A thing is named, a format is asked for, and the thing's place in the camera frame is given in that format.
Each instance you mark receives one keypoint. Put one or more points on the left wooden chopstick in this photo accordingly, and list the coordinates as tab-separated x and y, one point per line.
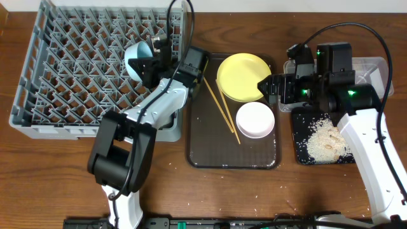
218	105

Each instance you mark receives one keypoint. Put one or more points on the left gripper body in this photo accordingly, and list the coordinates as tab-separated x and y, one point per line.
152	67

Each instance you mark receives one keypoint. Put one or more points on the clear plastic bin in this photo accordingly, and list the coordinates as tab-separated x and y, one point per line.
371	70

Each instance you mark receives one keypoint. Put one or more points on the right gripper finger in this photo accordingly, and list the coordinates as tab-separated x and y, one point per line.
266	93
265	83

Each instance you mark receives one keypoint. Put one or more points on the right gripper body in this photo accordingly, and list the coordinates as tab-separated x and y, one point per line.
292	88

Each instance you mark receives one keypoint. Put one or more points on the yellow plate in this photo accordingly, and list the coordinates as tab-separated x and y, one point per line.
238	76

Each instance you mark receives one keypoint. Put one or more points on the dark brown serving tray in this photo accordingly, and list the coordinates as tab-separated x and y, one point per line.
211	145

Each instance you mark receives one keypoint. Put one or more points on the grey dish rack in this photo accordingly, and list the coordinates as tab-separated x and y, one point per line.
74	70

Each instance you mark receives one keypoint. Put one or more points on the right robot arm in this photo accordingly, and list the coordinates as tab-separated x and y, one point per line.
326	81

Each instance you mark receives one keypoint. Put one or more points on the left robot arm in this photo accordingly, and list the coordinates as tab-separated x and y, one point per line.
123	149

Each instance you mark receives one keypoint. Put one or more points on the blue bowl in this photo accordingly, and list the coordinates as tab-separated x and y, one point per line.
135	56

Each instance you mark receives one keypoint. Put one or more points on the black waste tray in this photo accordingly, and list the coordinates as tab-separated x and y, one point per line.
301	119

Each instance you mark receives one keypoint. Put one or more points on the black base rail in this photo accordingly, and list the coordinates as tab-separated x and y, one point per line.
166	223

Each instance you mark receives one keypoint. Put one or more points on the pink bowl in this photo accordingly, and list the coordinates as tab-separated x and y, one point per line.
255	120

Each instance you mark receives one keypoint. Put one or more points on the wooden chopstick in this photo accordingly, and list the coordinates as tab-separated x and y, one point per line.
228	112
218	105

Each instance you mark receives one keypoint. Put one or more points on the leftover rice pile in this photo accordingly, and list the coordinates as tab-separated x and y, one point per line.
325	144

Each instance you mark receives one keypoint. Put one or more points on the right wooden chopstick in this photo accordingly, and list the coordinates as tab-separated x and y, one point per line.
228	112

